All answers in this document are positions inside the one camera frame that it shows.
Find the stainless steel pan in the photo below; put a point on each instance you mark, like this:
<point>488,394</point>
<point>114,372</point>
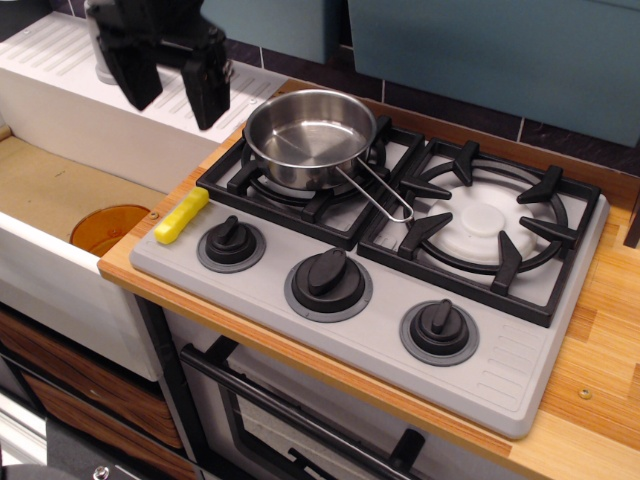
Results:
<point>314,140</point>

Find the orange plastic plate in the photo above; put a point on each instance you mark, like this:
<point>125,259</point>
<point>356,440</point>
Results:
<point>99,231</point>

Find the black right stove knob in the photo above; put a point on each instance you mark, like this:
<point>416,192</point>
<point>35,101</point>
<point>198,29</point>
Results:
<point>439,333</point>

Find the yellow toy fry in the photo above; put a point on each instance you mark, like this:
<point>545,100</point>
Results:
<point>169,229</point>

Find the black right burner grate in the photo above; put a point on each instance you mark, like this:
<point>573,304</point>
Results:
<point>511,237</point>

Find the teal right wall cabinet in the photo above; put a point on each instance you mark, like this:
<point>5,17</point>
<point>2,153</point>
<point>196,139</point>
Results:
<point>570,64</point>

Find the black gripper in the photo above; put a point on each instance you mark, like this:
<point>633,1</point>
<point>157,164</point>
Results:
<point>135,35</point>

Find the black stove knob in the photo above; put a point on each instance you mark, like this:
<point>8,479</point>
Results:
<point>231,246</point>
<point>439,333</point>
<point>329,287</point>

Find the black left stove knob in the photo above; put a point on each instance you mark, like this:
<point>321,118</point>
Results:
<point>231,246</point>

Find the teal wall cabinet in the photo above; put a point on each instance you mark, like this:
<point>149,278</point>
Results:
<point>570,64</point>
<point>307,29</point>

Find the black burner grate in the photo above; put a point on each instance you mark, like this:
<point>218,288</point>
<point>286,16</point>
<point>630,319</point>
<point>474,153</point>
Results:
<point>336,216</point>
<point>511,237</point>

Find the white toy sink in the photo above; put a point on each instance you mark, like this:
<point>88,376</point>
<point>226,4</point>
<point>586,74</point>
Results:
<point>71,145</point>

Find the black middle stove knob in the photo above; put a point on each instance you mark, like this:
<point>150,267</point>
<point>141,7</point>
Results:
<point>329,287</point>

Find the teal left wall cabinet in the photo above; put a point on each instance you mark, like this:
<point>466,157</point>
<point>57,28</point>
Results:
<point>307,29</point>

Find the wooden drawer front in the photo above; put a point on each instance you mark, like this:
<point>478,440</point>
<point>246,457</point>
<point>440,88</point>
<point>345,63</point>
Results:
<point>105,402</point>

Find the grey toy stove top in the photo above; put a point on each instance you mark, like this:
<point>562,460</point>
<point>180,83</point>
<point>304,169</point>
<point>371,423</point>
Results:
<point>499,387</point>

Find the black left burner grate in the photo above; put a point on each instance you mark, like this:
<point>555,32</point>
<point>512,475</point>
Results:
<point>336,216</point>

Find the grey toy faucet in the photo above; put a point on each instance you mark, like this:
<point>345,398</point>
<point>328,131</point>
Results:
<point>102,71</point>

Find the oven door with black handle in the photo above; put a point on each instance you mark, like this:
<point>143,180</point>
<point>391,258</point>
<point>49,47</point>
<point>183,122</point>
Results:
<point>292,442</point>

